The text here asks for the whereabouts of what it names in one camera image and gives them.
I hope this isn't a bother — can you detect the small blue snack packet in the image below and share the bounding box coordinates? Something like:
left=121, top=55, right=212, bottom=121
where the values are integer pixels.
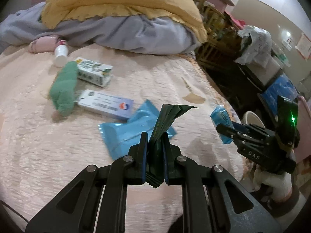
left=210, top=105, right=233, bottom=144

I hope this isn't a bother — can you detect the dark green snack wrapper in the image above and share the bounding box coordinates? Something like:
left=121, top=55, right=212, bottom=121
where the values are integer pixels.
left=145, top=104, right=201, bottom=188

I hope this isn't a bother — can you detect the white blue medicine box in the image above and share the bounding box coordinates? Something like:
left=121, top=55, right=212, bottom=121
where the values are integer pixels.
left=76, top=90, right=133, bottom=120

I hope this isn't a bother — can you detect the green white milk carton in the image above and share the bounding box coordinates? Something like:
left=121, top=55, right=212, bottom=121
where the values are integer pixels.
left=75, top=57, right=113, bottom=88

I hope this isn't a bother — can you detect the white trash bin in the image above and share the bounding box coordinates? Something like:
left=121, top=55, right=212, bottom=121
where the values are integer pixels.
left=241, top=111, right=265, bottom=128

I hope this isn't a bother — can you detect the right gloved hand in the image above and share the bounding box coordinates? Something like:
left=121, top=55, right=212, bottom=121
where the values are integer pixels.
left=253, top=167, right=293, bottom=203

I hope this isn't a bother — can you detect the blue storage box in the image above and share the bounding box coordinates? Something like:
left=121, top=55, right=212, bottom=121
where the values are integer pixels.
left=262, top=74, right=299, bottom=115

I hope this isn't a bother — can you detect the large blue plastic wrapper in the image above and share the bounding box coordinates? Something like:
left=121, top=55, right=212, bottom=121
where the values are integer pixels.
left=97, top=99, right=177, bottom=161

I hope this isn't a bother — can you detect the wooden crib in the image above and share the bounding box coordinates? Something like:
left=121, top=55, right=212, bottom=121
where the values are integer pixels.
left=193, top=0, right=241, bottom=68

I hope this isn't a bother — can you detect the crumpled white plastic bag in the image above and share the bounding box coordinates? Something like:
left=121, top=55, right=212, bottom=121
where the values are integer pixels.
left=235, top=25, right=273, bottom=68

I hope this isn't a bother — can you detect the green rolled sock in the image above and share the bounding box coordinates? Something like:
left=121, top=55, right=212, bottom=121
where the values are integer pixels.
left=49, top=61, right=78, bottom=117

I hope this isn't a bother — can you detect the grey folded duvet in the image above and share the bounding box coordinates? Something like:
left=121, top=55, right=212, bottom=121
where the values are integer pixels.
left=1, top=2, right=200, bottom=55

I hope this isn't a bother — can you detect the yellow blanket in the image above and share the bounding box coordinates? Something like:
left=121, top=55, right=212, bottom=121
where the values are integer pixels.
left=41, top=0, right=207, bottom=43

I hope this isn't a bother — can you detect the white plastic bottle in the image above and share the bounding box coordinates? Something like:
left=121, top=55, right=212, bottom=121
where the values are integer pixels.
left=53, top=40, right=69, bottom=67

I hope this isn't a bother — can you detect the pink small cloth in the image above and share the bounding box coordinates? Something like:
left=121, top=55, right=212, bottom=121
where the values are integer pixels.
left=28, top=35, right=61, bottom=54

